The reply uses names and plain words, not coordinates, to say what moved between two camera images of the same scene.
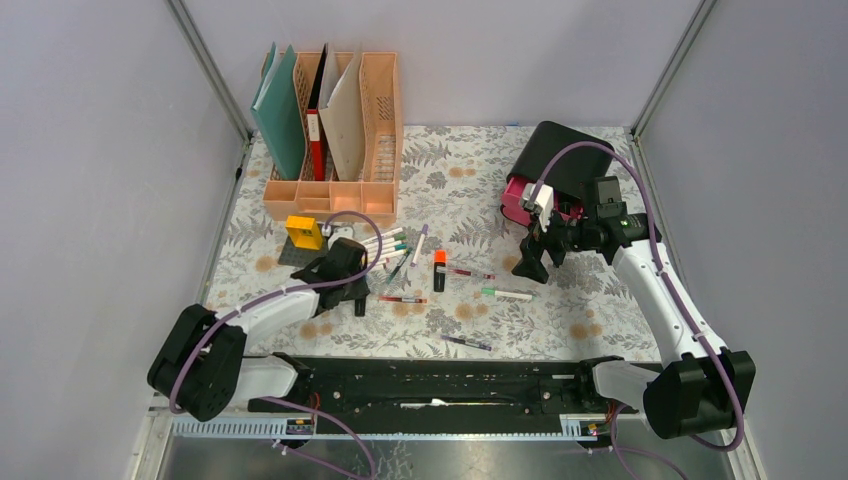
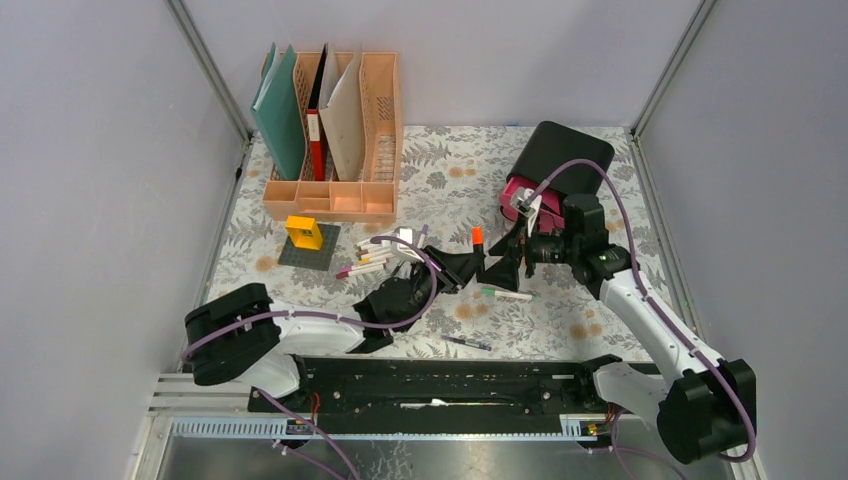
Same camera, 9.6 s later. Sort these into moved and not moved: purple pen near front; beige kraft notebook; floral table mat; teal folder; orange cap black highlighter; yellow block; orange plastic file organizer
Moved: orange cap black highlighter
Not moved: purple pen near front; teal folder; orange plastic file organizer; beige kraft notebook; floral table mat; yellow block
